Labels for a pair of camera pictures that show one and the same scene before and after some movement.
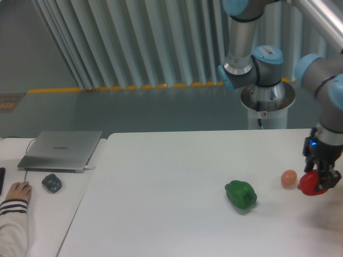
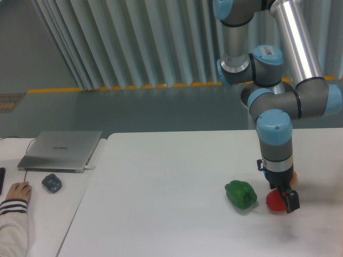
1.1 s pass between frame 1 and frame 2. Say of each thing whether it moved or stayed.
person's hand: stayed
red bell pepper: moved
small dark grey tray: stayed
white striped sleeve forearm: stayed
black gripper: moved
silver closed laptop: stayed
